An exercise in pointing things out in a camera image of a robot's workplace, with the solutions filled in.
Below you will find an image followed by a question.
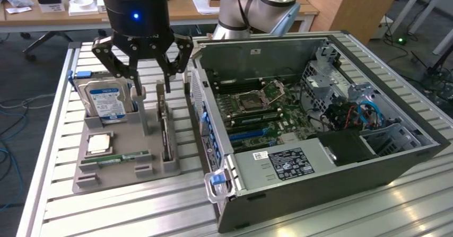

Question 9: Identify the stack of white papers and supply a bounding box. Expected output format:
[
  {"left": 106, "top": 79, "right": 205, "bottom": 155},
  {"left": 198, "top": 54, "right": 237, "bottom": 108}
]
[{"left": 191, "top": 0, "right": 222, "bottom": 15}]

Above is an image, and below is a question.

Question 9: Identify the silver slotted disk bay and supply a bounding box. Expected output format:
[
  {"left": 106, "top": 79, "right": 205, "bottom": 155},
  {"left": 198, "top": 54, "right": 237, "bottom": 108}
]
[{"left": 360, "top": 122, "right": 424, "bottom": 158}]

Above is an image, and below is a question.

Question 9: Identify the gray floor cable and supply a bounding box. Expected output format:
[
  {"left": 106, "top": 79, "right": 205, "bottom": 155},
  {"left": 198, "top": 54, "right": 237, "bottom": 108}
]
[{"left": 0, "top": 93, "right": 58, "bottom": 111}]

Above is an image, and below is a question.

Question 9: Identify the black power connector bundle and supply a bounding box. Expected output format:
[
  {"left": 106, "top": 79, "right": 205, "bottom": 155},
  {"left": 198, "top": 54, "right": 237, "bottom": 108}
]
[{"left": 324, "top": 104, "right": 352, "bottom": 130}]

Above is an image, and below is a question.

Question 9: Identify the CPU socket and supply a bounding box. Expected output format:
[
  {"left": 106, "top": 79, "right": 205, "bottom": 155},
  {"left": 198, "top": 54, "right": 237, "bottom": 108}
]
[{"left": 237, "top": 91, "right": 266, "bottom": 110}]

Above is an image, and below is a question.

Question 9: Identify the black chair base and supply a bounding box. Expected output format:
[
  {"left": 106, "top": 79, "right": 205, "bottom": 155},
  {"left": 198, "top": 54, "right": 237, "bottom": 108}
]
[{"left": 22, "top": 29, "right": 109, "bottom": 62}]

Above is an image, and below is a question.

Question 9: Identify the wooden desk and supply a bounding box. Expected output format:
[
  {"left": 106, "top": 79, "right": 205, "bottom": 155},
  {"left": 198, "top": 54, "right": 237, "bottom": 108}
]
[
  {"left": 166, "top": 0, "right": 320, "bottom": 35},
  {"left": 0, "top": 0, "right": 114, "bottom": 33}
]

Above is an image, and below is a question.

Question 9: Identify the blue data wire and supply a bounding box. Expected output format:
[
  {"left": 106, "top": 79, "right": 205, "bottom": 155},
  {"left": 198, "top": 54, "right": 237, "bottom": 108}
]
[{"left": 356, "top": 101, "right": 387, "bottom": 129}]

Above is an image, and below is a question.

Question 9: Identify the white tape roll on box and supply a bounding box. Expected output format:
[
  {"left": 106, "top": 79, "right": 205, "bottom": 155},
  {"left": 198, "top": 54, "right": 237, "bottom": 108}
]
[{"left": 69, "top": 0, "right": 101, "bottom": 16}]

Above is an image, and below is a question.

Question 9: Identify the blue floor cable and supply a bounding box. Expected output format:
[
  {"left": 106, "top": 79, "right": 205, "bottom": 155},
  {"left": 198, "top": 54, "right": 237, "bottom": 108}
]
[{"left": 0, "top": 109, "right": 28, "bottom": 212}]

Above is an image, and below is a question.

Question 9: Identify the gray power supply unit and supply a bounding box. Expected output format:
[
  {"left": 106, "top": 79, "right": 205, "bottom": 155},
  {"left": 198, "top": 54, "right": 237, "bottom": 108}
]
[{"left": 226, "top": 137, "right": 337, "bottom": 192}]

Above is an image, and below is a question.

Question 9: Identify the blue expansion slot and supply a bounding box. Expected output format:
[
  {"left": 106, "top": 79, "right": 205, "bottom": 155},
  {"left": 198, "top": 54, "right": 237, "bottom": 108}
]
[{"left": 229, "top": 129, "right": 270, "bottom": 142}]

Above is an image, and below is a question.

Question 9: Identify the hard disk in blue carrier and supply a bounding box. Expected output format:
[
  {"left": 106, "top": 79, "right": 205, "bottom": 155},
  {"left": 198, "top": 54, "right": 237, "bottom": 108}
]
[{"left": 67, "top": 67, "right": 135, "bottom": 121}]

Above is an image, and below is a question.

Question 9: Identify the silver CPU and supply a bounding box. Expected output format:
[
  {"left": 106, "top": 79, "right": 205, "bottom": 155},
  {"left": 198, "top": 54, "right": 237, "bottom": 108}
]
[{"left": 87, "top": 135, "right": 113, "bottom": 153}]

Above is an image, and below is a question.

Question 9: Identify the silver perforated disk bay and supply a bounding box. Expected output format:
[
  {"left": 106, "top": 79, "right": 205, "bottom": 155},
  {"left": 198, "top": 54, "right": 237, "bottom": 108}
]
[{"left": 300, "top": 46, "right": 357, "bottom": 117}]

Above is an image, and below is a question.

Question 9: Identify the gray parts rack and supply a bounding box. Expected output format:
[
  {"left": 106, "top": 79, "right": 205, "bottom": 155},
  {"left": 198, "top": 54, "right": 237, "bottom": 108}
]
[{"left": 73, "top": 84, "right": 183, "bottom": 195}]

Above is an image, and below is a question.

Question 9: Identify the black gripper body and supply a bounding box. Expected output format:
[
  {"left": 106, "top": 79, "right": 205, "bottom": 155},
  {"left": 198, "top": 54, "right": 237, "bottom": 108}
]
[{"left": 101, "top": 0, "right": 177, "bottom": 60}]

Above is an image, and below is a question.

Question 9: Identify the black graphics card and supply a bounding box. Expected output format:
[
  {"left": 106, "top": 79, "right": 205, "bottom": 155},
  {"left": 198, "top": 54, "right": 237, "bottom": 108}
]
[{"left": 155, "top": 80, "right": 175, "bottom": 163}]

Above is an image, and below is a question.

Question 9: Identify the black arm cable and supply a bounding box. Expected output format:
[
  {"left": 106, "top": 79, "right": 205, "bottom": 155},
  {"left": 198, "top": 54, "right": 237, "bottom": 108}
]
[{"left": 232, "top": 0, "right": 253, "bottom": 33}]

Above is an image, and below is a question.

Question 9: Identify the green RAM stick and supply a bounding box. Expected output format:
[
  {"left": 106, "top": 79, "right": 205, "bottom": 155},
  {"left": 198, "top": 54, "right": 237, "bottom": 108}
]
[{"left": 81, "top": 152, "right": 151, "bottom": 165}]

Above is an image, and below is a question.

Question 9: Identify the metal socket cover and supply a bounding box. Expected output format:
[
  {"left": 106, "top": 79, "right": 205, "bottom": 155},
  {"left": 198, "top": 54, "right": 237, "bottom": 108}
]
[{"left": 260, "top": 80, "right": 286, "bottom": 100}]

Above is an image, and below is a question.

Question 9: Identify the white box with black top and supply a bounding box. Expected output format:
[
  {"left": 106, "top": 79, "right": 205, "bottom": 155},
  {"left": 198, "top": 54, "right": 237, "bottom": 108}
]
[{"left": 36, "top": 0, "right": 66, "bottom": 13}]

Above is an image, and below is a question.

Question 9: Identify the white table frame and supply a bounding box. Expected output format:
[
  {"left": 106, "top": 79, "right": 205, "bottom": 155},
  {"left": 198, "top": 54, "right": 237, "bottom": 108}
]
[{"left": 388, "top": 0, "right": 453, "bottom": 55}]

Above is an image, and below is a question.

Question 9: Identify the open dark PC case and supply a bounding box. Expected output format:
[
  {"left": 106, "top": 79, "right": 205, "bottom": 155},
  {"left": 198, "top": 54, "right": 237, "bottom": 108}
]
[{"left": 182, "top": 30, "right": 453, "bottom": 234}]

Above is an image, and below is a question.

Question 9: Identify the white paper card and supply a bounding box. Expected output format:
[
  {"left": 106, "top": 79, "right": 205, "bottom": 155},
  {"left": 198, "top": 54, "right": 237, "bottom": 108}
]
[{"left": 6, "top": 6, "right": 34, "bottom": 14}]

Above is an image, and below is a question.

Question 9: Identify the wooden cabinet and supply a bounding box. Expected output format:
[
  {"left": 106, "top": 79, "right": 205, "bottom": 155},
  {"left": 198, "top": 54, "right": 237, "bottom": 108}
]
[{"left": 293, "top": 0, "right": 407, "bottom": 44}]

